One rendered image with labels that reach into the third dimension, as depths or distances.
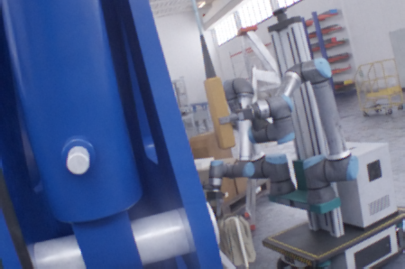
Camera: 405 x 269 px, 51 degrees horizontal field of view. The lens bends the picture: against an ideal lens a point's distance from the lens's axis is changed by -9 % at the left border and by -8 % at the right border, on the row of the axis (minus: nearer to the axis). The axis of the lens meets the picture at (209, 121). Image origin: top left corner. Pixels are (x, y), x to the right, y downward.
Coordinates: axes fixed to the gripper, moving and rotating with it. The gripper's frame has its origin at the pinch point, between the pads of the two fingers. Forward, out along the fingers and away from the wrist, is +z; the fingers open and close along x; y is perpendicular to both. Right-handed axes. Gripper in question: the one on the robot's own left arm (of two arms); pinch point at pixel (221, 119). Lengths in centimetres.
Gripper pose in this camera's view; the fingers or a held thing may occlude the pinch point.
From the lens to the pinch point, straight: 209.4
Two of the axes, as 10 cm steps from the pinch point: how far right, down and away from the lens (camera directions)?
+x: 2.2, 0.1, -9.8
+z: -9.5, 2.3, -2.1
